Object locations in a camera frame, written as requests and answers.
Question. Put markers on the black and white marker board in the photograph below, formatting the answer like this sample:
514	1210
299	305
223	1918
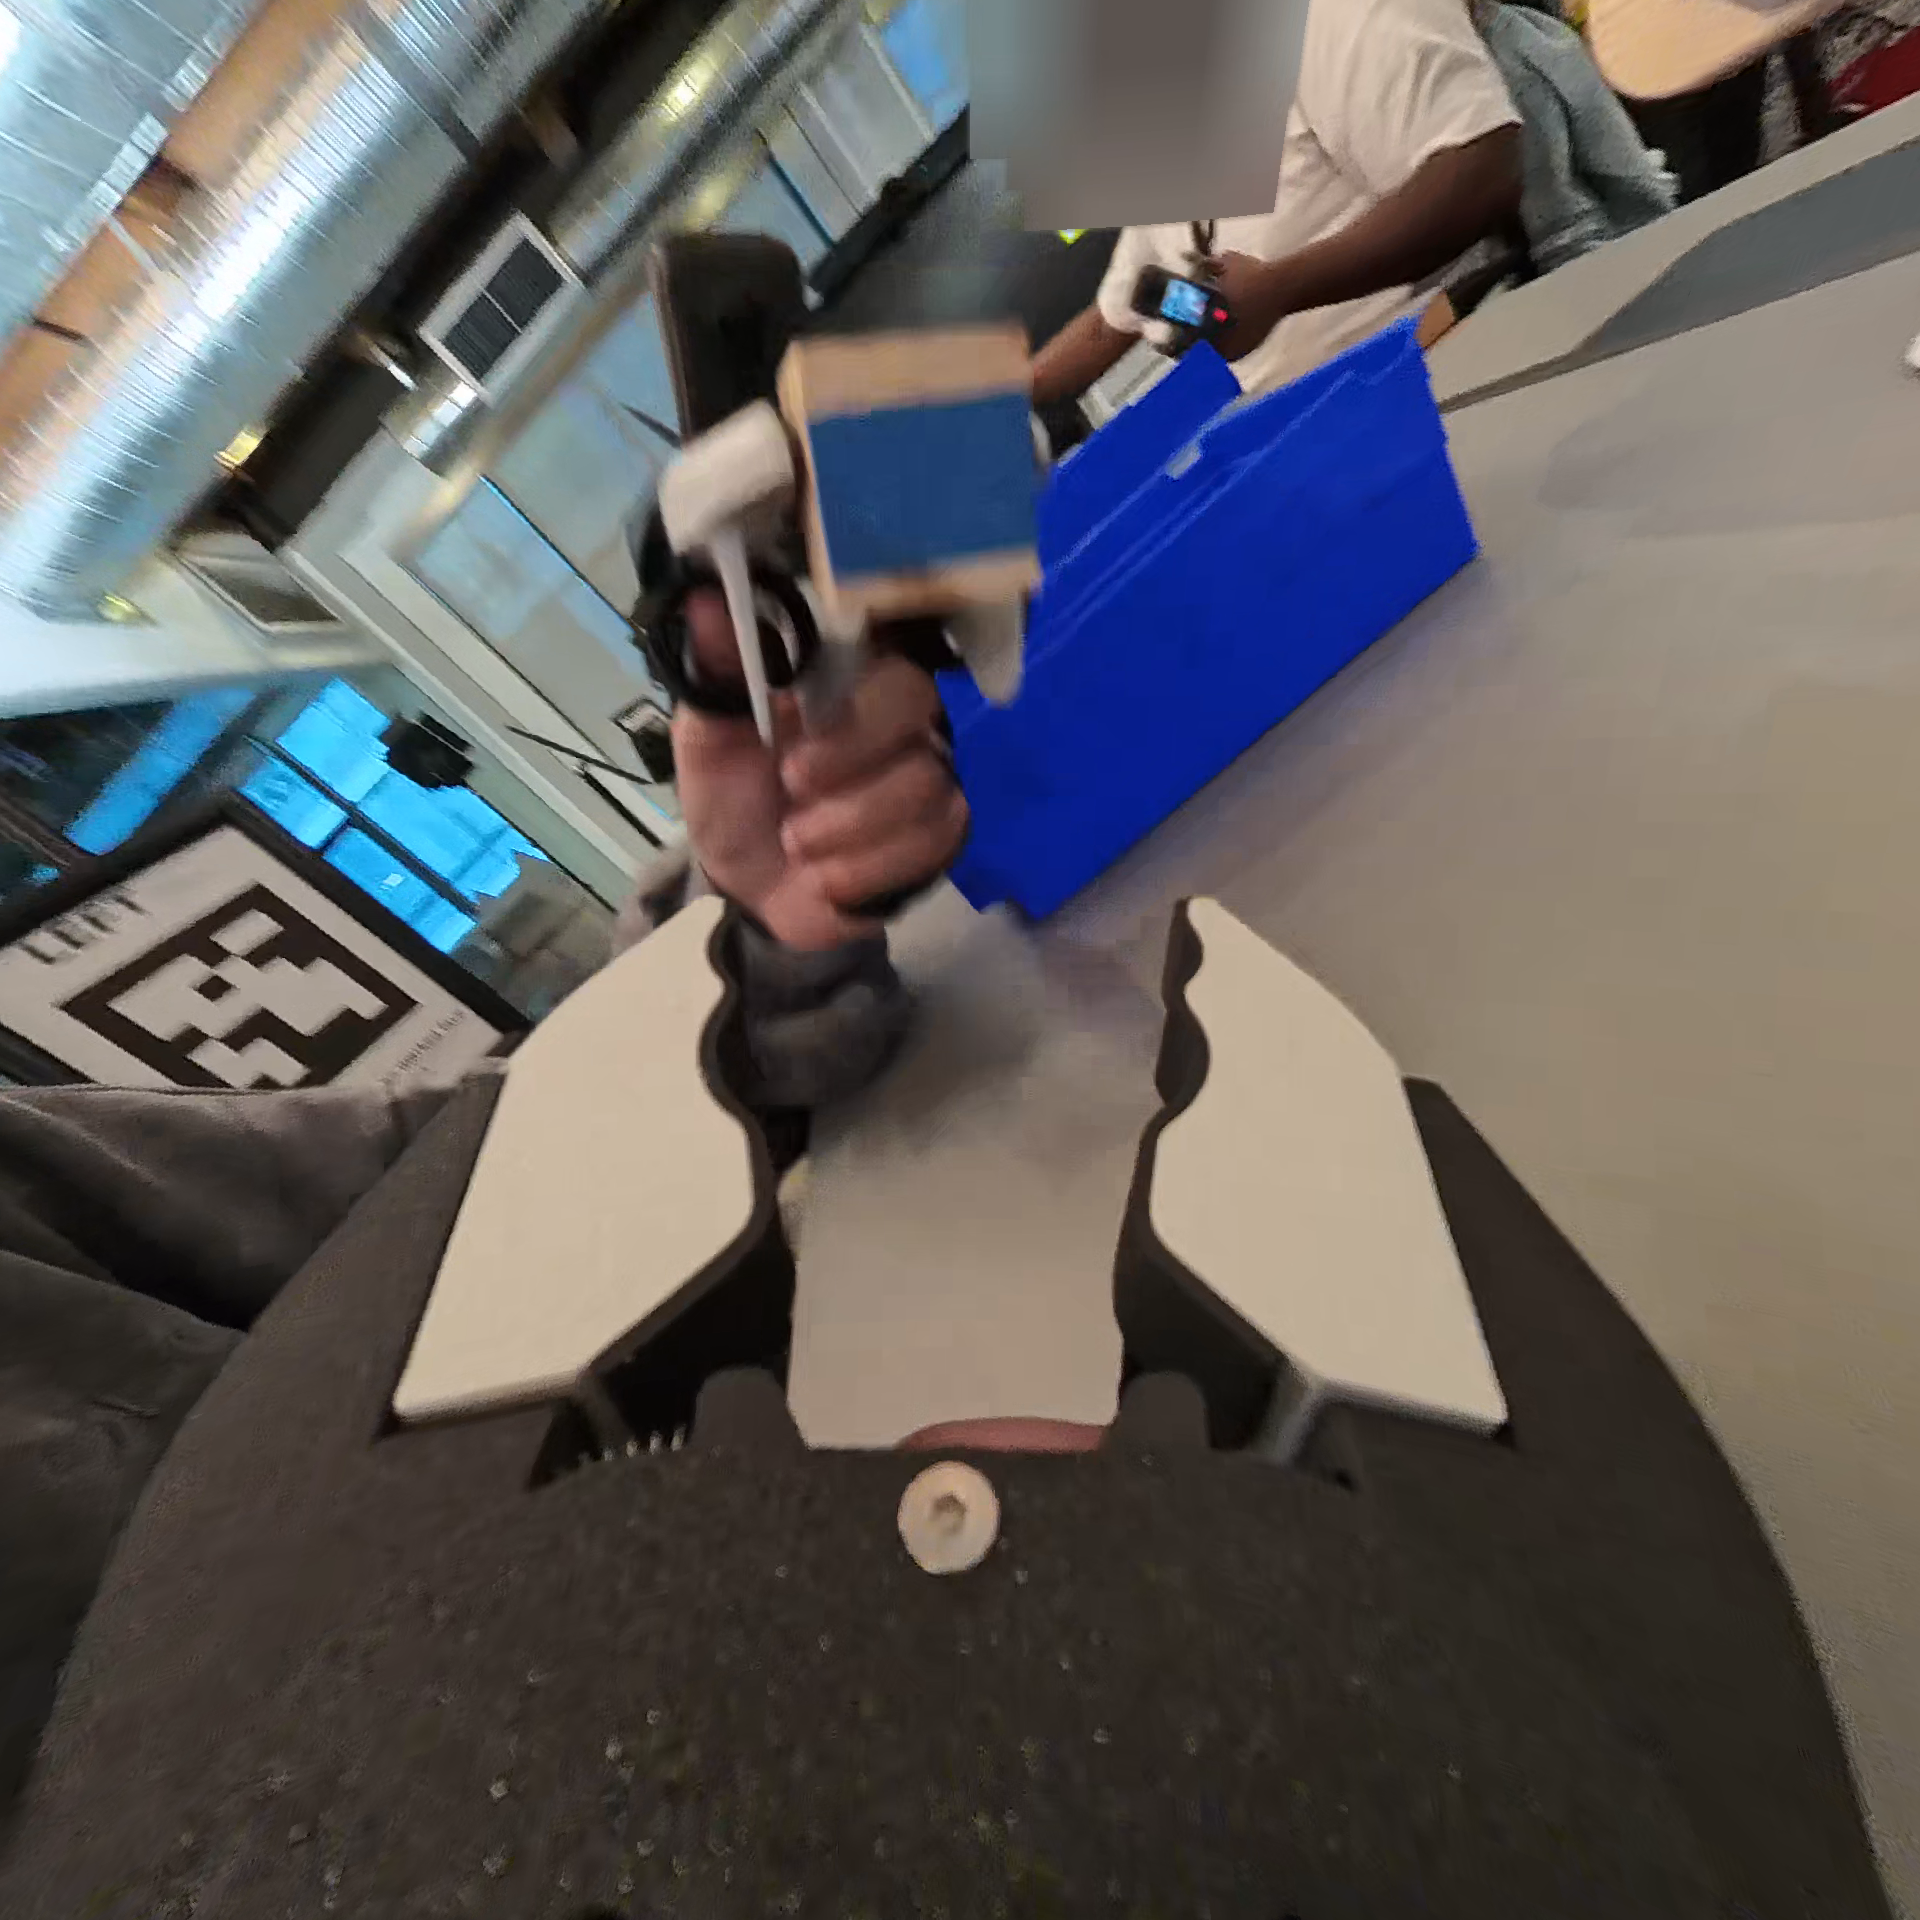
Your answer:
45	973

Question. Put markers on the person's left forearm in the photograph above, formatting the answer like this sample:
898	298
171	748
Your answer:
820	1019

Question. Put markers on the person's left hand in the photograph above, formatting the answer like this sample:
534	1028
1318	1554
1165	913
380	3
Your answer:
826	838

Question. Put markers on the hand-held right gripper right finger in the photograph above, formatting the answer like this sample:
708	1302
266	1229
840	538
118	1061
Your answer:
1307	1201

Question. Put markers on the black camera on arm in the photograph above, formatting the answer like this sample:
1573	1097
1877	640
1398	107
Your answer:
428	750

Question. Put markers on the white vent grille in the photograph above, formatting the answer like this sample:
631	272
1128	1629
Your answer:
495	299

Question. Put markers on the blue plastic bin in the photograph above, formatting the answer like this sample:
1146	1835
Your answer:
1200	598

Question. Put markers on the instruction board on white stand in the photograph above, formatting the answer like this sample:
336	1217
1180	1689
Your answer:
1682	43

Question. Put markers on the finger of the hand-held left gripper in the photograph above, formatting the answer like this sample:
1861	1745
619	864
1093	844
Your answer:
998	644
728	481

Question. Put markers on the grey desk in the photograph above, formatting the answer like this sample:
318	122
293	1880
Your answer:
1652	901

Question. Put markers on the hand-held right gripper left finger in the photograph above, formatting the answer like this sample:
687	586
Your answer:
599	1201

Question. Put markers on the thin silver ventilation duct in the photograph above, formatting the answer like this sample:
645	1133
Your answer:
645	149

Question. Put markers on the window with blue daylight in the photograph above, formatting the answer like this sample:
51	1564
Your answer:
324	734

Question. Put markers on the wide silver ventilation duct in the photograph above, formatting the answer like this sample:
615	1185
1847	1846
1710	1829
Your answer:
182	299

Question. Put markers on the wooden cube blue tape stripe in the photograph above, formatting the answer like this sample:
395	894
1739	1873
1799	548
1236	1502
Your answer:
915	465

